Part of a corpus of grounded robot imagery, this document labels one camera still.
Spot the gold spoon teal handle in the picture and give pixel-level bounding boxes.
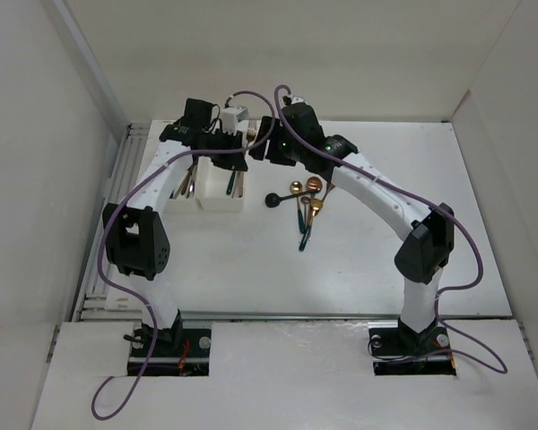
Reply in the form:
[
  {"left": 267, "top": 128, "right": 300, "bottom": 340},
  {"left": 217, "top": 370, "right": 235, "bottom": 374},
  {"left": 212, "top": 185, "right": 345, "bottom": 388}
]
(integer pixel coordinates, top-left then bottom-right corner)
[
  {"left": 290, "top": 181, "right": 305, "bottom": 234},
  {"left": 226, "top": 171, "right": 237, "bottom": 196}
]

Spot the gold fork teal handle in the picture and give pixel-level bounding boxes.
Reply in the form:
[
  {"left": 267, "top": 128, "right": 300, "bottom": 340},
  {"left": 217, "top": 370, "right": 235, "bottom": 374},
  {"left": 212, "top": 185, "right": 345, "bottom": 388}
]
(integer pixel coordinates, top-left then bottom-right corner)
[{"left": 186, "top": 163, "right": 197, "bottom": 198}]

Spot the silver fork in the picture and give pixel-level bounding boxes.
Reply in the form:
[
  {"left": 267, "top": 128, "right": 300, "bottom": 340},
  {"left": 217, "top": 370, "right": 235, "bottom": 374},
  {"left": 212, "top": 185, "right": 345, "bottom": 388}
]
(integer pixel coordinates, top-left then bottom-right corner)
[{"left": 170, "top": 166, "right": 192, "bottom": 200}]

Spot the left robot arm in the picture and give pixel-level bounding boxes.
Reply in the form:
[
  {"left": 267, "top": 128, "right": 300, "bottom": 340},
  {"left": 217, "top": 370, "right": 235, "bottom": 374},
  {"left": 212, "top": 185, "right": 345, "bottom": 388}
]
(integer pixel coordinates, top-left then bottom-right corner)
[{"left": 98, "top": 99, "right": 248, "bottom": 356}]

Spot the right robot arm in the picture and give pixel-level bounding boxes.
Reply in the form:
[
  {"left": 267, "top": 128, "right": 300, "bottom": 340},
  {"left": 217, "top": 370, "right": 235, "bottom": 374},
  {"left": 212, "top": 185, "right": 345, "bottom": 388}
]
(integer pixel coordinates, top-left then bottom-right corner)
[{"left": 251, "top": 102, "right": 455, "bottom": 353}]

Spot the black round ladle spoon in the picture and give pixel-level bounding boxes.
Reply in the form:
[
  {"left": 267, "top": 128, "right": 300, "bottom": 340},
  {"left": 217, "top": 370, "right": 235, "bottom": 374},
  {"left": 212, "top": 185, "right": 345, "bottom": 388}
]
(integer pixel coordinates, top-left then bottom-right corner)
[{"left": 265, "top": 190, "right": 317, "bottom": 208}]

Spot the right white container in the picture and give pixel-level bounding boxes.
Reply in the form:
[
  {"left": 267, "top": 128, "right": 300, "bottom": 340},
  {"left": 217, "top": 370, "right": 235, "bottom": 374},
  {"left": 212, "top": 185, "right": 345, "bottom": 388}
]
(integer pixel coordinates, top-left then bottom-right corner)
[{"left": 195, "top": 160, "right": 245, "bottom": 213}]

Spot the white container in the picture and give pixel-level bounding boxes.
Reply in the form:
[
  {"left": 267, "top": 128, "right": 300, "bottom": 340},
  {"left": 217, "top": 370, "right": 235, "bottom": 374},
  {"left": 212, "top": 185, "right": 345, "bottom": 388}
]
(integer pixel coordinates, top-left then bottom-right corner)
[
  {"left": 165, "top": 161, "right": 200, "bottom": 214},
  {"left": 195, "top": 160, "right": 245, "bottom": 213}
]

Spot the left white container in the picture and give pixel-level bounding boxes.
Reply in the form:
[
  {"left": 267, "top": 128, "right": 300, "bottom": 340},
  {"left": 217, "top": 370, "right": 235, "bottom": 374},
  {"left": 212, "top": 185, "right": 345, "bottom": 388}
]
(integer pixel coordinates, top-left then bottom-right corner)
[{"left": 165, "top": 161, "right": 200, "bottom": 214}]

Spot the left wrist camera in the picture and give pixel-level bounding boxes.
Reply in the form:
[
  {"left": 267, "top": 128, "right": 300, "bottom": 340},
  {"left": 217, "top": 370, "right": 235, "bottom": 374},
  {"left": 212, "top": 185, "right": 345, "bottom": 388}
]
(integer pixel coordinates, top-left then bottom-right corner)
[{"left": 220, "top": 106, "right": 249, "bottom": 133}]

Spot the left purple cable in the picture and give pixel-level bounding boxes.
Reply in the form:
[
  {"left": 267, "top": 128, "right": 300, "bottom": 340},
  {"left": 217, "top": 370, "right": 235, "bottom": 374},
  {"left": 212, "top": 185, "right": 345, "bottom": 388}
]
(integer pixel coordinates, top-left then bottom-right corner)
[{"left": 91, "top": 90, "right": 279, "bottom": 424}]

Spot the purple cable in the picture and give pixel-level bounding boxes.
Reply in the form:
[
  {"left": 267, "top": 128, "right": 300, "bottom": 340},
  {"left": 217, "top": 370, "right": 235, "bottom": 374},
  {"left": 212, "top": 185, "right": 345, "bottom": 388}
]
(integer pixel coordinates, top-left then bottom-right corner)
[
  {"left": 91, "top": 90, "right": 279, "bottom": 424},
  {"left": 273, "top": 84, "right": 508, "bottom": 375}
]

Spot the aluminium rail frame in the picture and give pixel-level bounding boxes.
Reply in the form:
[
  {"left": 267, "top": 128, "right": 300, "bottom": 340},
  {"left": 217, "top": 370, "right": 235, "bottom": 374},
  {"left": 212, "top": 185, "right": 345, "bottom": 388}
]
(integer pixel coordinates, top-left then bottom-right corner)
[{"left": 66, "top": 123, "right": 151, "bottom": 323}]

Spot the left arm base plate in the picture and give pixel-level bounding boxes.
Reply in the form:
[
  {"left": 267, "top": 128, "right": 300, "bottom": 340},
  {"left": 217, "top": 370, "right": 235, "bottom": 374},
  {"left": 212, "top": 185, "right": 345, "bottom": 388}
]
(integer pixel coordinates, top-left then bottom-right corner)
[{"left": 123, "top": 328, "right": 212, "bottom": 377}]

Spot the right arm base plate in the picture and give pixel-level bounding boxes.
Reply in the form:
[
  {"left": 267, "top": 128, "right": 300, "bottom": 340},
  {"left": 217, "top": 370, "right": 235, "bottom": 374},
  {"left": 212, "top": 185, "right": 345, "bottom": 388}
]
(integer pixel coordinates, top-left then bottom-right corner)
[{"left": 367, "top": 326, "right": 456, "bottom": 376}]

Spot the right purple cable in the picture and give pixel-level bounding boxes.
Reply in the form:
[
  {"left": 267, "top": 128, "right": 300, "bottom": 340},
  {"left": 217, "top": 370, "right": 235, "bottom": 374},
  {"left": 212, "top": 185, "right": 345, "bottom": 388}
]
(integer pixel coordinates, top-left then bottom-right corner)
[{"left": 273, "top": 84, "right": 508, "bottom": 375}]

